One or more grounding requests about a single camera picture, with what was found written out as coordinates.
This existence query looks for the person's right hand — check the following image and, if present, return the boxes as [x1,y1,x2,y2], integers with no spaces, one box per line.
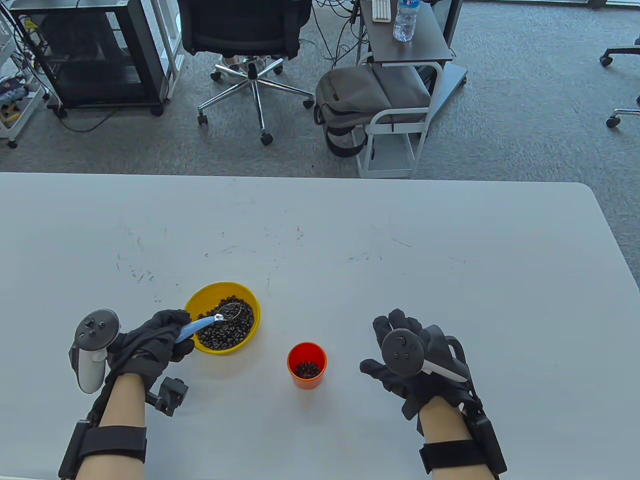
[360,308,475,420]

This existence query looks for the person's left hand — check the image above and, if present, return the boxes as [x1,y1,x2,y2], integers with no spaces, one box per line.
[104,309,195,396]

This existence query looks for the blue-handled metal baby spoon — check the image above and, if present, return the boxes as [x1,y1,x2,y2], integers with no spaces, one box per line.
[172,302,243,344]

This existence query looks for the pile of dark coffee beans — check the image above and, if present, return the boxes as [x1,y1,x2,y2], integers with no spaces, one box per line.
[196,296,255,350]

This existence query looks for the orange plastic cup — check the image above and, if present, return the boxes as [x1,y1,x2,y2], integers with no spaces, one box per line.
[286,342,328,390]

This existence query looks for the person's left forearm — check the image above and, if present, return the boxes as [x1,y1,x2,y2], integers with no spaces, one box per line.
[75,372,147,480]

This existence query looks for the person's right forearm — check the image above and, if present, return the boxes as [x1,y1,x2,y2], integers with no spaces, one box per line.
[417,397,493,480]

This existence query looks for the grey handheld controller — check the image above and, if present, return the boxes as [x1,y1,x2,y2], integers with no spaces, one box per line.
[381,326,471,385]
[68,309,122,395]

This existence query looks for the yellow plastic bowl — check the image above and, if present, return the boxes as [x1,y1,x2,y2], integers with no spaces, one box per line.
[184,282,261,356]

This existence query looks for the black wrist sensor box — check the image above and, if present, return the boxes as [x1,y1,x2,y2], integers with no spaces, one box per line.
[58,420,91,480]
[465,402,508,476]

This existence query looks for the grey backpack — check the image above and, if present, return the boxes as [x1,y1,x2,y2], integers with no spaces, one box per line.
[314,65,432,158]

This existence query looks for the white rolling cart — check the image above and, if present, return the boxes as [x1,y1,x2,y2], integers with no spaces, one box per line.
[0,10,51,149]

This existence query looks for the white side table dark top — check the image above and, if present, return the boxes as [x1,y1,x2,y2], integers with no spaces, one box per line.
[356,0,469,179]

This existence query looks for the black wheeled cabinet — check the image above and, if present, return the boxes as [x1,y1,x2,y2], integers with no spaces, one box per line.
[9,0,168,117]

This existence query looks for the clear plastic water bottle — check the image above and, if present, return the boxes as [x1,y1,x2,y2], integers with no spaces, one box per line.
[392,0,419,42]

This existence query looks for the chrome chair base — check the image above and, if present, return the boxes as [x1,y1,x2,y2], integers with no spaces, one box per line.
[606,95,640,128]

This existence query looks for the black office chair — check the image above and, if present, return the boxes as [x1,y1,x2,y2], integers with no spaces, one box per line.
[177,0,316,146]

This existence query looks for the black chair base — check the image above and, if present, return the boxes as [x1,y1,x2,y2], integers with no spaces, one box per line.
[599,37,640,68]

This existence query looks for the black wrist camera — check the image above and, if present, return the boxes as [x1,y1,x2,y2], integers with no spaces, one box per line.
[146,376,190,417]

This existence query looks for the black wrist strap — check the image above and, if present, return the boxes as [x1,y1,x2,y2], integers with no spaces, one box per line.
[80,426,148,463]
[419,441,493,474]

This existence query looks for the black cabinet power cable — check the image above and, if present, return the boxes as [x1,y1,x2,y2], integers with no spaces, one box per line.
[47,100,121,134]

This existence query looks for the black floor cables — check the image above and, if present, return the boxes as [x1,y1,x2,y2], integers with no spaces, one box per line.
[312,0,371,76]

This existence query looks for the white metal shelf frame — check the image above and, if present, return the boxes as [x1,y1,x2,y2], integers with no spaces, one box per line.
[142,0,185,100]

